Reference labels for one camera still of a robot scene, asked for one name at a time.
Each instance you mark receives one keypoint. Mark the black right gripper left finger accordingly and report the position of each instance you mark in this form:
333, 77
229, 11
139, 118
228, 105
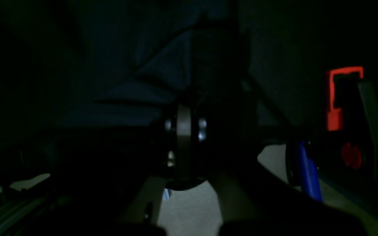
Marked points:
171, 168

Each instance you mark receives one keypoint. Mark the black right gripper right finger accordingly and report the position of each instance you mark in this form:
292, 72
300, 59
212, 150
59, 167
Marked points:
254, 202

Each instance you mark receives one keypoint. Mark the dark grey t-shirt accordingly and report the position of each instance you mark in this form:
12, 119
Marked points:
137, 57

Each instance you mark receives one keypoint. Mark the blue clamp far right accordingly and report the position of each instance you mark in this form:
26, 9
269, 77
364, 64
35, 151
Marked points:
301, 170

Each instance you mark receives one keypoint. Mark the red clamp far right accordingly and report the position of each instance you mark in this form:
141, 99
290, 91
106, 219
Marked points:
352, 113

